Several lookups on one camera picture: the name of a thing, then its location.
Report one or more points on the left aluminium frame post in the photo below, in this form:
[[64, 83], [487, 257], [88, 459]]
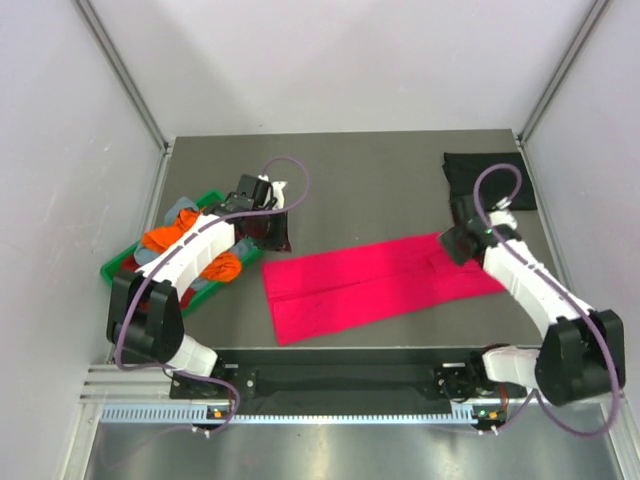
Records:
[[93, 21]]

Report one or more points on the orange t-shirt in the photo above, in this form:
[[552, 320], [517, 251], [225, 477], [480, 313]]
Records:
[[192, 247]]

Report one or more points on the dark red t-shirt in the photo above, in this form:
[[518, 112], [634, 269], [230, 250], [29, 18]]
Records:
[[129, 264]]

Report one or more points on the slotted cable duct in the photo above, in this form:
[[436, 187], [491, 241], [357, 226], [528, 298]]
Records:
[[201, 414]]

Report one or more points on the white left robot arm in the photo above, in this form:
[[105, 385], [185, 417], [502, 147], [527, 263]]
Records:
[[145, 315]]

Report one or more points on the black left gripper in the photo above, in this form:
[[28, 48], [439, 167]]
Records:
[[279, 241]]

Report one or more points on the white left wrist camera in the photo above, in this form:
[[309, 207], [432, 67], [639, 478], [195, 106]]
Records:
[[275, 197]]

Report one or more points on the green plastic bin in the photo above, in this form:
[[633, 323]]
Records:
[[115, 267]]

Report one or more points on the grey t-shirt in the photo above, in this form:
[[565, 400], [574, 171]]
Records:
[[178, 220]]

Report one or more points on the aluminium frame post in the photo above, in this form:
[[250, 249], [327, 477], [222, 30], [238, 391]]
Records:
[[578, 41], [93, 21]]

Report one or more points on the pink t-shirt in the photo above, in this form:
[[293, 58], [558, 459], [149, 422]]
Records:
[[331, 292]]

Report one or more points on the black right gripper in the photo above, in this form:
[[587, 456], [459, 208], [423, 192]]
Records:
[[447, 240]]

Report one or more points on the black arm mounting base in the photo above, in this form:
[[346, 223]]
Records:
[[432, 373]]

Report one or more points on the right aluminium frame post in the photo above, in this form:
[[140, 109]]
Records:
[[578, 41]]

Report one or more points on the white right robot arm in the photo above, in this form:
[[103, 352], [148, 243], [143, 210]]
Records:
[[582, 350]]

